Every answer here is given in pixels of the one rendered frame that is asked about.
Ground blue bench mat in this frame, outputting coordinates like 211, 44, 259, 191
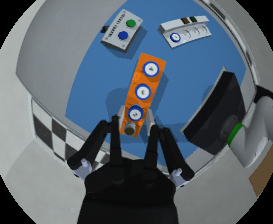
65, 0, 246, 160

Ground orange tube rack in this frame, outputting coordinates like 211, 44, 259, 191
120, 53, 166, 138

